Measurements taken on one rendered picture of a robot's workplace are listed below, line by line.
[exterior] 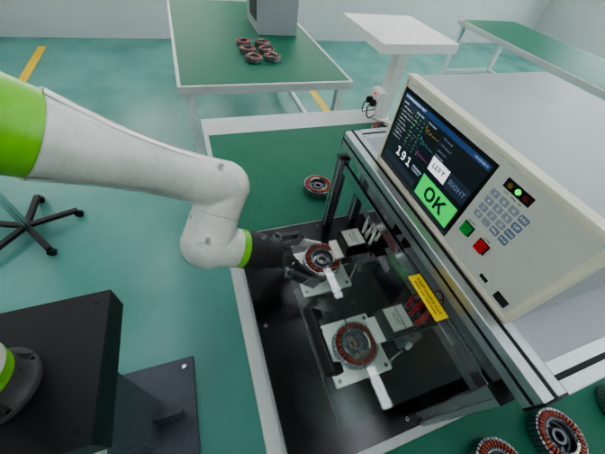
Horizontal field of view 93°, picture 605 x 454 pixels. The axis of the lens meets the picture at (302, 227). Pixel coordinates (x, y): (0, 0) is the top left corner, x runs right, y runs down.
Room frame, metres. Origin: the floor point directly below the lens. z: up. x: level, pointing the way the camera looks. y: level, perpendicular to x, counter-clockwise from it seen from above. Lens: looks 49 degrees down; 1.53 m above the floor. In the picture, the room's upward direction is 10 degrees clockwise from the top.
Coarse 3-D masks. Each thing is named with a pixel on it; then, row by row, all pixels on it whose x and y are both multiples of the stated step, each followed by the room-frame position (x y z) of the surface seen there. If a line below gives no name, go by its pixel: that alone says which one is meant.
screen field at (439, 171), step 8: (432, 160) 0.48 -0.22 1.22; (432, 168) 0.47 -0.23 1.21; (440, 168) 0.45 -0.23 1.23; (440, 176) 0.45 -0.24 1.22; (448, 176) 0.43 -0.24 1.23; (448, 184) 0.43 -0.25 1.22; (456, 184) 0.41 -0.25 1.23; (456, 192) 0.41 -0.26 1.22; (464, 192) 0.40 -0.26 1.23; (456, 200) 0.40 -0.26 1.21; (464, 200) 0.39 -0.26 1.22
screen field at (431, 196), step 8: (424, 176) 0.48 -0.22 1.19; (424, 184) 0.47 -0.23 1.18; (432, 184) 0.45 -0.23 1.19; (416, 192) 0.47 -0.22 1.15; (424, 192) 0.46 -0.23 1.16; (432, 192) 0.44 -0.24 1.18; (440, 192) 0.43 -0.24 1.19; (424, 200) 0.45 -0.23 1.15; (432, 200) 0.44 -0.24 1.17; (440, 200) 0.42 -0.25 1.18; (448, 200) 0.41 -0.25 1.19; (432, 208) 0.43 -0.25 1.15; (440, 208) 0.41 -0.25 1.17; (448, 208) 0.40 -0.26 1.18; (440, 216) 0.40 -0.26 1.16; (448, 216) 0.39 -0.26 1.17
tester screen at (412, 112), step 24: (408, 96) 0.59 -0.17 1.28; (408, 120) 0.57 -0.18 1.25; (432, 120) 0.52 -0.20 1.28; (408, 144) 0.55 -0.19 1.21; (432, 144) 0.49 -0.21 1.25; (456, 144) 0.45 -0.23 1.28; (408, 168) 0.52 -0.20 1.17; (456, 168) 0.43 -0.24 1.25; (480, 168) 0.40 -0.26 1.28; (432, 216) 0.42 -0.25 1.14
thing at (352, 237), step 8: (344, 232) 0.53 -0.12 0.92; (352, 232) 0.53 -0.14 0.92; (360, 232) 0.54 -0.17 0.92; (376, 232) 0.57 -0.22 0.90; (336, 240) 0.53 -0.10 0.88; (344, 240) 0.50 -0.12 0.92; (352, 240) 0.51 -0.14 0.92; (360, 240) 0.51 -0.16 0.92; (368, 240) 0.54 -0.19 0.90; (336, 248) 0.50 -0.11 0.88; (344, 248) 0.49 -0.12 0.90; (352, 248) 0.48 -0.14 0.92; (360, 248) 0.49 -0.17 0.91; (368, 248) 0.51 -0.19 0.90; (376, 248) 0.52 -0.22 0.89; (384, 248) 0.53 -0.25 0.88; (336, 256) 0.47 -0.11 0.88; (344, 256) 0.47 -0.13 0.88; (368, 256) 0.52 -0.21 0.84
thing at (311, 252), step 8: (312, 248) 0.51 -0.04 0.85; (320, 248) 0.52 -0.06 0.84; (328, 248) 0.52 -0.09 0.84; (304, 256) 0.48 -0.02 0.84; (312, 256) 0.50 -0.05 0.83; (320, 256) 0.49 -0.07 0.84; (328, 256) 0.51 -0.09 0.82; (304, 264) 0.46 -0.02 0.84; (312, 264) 0.45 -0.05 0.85; (320, 264) 0.47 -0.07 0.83; (328, 264) 0.48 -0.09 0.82; (336, 264) 0.47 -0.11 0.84
